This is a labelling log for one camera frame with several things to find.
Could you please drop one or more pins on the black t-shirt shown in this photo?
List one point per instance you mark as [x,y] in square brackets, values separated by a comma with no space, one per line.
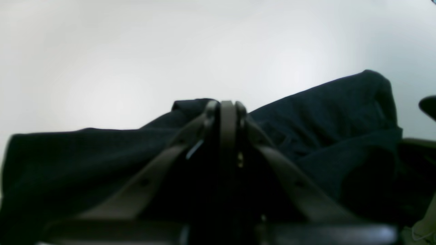
[344,134]

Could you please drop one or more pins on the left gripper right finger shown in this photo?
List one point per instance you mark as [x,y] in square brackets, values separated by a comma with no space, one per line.
[318,220]

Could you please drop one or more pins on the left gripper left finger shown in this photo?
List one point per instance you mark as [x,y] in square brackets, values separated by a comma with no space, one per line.
[114,221]

